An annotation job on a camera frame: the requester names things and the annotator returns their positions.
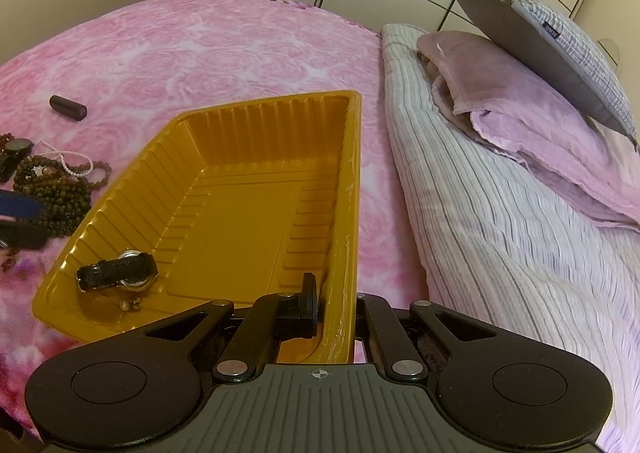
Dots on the pink folded pillow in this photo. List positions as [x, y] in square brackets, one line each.
[540, 143]

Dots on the black round-face watch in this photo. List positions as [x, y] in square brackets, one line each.
[17, 147]

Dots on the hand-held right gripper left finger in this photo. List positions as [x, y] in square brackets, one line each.
[310, 303]

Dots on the grey checked pillow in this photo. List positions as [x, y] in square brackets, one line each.
[525, 33]

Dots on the mauve pillow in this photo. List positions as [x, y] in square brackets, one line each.
[465, 63]

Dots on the oval wall mirror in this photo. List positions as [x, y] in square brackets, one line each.
[611, 50]

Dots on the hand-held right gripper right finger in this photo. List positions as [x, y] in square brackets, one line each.
[367, 314]

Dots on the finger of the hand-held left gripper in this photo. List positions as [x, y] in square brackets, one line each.
[20, 206]
[22, 235]

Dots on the striped grey quilt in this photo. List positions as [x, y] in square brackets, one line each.
[500, 258]

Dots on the pink floral blanket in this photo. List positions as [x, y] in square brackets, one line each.
[200, 58]

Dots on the dark lipstick tube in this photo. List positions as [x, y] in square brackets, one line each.
[67, 106]

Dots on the small gold earrings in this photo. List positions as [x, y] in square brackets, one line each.
[129, 304]

